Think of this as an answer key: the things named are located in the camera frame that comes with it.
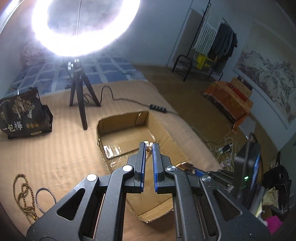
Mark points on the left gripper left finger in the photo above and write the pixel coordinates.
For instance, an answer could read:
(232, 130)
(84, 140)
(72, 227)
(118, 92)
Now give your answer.
(94, 209)

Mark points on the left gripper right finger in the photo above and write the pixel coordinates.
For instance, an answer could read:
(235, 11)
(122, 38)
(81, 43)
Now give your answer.
(204, 209)

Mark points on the dark blue bangle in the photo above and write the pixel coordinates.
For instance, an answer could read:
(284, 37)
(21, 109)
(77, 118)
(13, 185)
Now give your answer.
(43, 198)

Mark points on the black monitor device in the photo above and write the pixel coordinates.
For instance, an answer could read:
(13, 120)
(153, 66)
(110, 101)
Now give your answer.
(246, 169)

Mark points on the tan bed blanket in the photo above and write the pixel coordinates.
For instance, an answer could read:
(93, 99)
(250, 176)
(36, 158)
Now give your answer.
(59, 160)

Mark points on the brown cardboard box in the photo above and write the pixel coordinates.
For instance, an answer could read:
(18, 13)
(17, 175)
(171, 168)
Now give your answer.
(119, 137)

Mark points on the orange covered low table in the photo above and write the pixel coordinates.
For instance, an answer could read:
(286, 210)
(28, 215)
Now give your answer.
(237, 105)

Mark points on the yellow box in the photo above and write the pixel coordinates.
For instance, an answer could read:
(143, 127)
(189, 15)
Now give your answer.
(204, 63)

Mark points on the black printed snack bag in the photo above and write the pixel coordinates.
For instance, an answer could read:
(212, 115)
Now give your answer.
(24, 115)

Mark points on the black clothes rack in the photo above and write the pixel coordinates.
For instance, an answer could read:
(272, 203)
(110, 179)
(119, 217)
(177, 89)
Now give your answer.
(185, 64)

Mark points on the black tripod stand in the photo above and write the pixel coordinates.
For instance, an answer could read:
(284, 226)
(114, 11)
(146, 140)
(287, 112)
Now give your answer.
(80, 78)

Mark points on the hanging dark clothes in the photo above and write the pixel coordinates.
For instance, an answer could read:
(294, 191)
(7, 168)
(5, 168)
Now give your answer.
(224, 43)

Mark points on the white radiator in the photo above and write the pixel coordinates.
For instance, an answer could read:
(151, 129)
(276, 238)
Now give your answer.
(207, 33)

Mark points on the folded floral quilt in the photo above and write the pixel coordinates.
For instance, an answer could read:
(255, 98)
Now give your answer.
(32, 52)

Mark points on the landscape wall painting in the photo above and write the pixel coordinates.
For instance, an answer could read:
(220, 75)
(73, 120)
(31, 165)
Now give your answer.
(267, 61)

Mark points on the white ring light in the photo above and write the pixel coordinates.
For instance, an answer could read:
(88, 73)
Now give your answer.
(80, 28)

